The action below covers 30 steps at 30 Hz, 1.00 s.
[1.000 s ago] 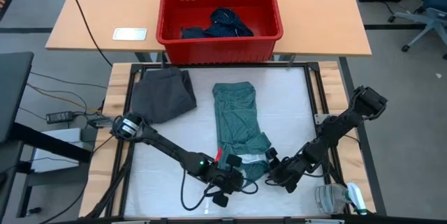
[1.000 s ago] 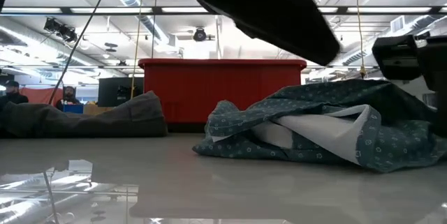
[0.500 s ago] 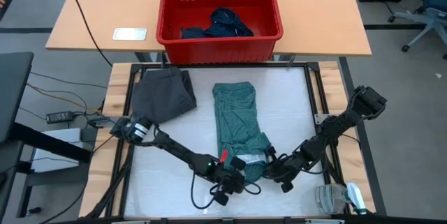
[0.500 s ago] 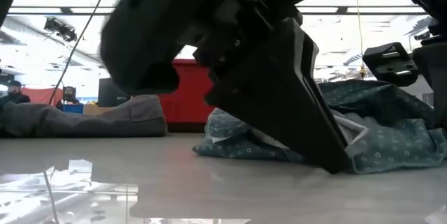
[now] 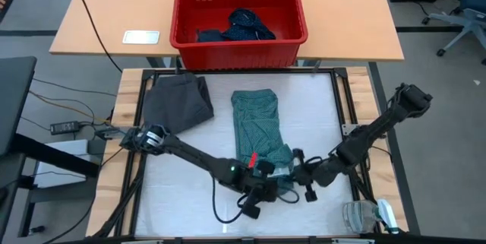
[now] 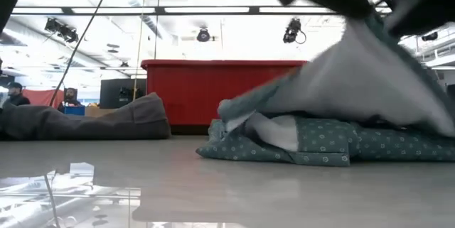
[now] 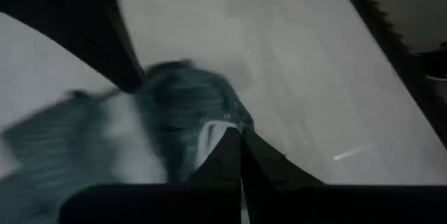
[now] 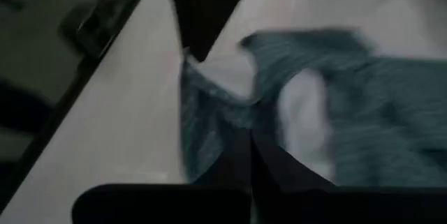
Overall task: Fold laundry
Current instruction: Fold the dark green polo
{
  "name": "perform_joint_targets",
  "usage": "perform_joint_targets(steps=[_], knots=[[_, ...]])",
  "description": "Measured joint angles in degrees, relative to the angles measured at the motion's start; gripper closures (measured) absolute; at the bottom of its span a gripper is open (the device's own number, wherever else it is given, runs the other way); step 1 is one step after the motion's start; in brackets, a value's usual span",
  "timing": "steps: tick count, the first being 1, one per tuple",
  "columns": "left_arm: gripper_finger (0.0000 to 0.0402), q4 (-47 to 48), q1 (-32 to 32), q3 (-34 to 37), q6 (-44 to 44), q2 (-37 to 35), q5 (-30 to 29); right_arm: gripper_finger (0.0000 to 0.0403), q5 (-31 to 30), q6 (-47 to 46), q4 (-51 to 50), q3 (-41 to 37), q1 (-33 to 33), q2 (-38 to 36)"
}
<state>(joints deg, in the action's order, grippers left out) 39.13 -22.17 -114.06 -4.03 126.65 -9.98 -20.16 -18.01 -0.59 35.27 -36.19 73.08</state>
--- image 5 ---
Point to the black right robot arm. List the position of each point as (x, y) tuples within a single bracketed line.
[(379, 126)]

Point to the blue office chair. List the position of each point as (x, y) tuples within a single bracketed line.
[(471, 12)]

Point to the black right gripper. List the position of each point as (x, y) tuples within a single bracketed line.
[(313, 172)]

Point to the dark grey shorts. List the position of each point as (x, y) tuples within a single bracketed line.
[(178, 103)]

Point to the black flat screen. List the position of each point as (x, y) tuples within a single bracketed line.
[(15, 99)]

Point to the black stand bar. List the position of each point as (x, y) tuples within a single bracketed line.
[(57, 156)]

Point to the white rectangular card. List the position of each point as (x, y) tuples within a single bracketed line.
[(140, 37)]

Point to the clear spray bottle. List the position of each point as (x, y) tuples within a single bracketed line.
[(364, 217)]

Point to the light wooden desk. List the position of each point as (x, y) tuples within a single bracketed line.
[(341, 16)]

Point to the red plastic bin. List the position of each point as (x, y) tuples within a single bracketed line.
[(235, 56)]

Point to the green patterned shorts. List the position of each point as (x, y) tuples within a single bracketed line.
[(258, 126)]

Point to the black power adapter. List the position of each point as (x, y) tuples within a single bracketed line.
[(65, 127)]

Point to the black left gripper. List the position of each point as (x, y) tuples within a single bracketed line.
[(266, 189)]

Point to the black aluminium table frame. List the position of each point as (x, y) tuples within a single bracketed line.
[(149, 75)]

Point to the navy patterned garment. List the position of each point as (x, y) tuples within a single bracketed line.
[(247, 23)]

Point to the white box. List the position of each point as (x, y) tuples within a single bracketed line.
[(64, 164)]

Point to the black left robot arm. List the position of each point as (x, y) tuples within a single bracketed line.
[(190, 153)]

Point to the red tag on arm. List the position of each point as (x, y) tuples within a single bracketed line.
[(252, 159)]

